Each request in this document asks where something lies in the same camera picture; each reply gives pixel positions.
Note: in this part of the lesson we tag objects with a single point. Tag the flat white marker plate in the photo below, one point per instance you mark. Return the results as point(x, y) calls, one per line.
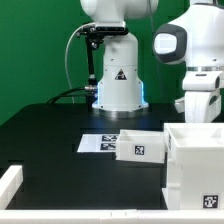
point(97, 143)

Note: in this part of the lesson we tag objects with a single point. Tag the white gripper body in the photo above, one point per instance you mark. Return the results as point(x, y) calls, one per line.
point(202, 107)

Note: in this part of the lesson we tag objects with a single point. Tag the large white drawer housing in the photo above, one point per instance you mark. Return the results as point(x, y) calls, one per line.
point(195, 166)

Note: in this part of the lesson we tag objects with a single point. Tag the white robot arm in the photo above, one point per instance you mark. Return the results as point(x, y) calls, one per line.
point(195, 38)

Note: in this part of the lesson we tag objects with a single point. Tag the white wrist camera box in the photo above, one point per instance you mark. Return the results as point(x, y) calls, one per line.
point(180, 105)

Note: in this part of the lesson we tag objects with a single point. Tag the black camera on stand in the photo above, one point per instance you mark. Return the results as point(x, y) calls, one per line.
point(94, 36)

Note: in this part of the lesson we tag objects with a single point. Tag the white drawer box middle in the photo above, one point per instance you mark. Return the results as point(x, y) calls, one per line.
point(140, 146)

